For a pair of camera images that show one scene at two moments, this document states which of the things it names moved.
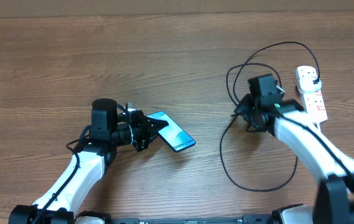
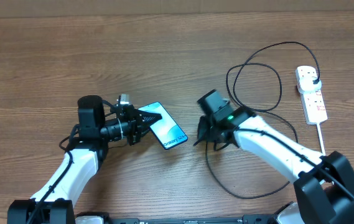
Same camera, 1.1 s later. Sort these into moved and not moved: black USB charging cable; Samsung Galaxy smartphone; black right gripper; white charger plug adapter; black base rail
Moved: black right gripper; Samsung Galaxy smartphone; black USB charging cable
Not moved: white charger plug adapter; black base rail
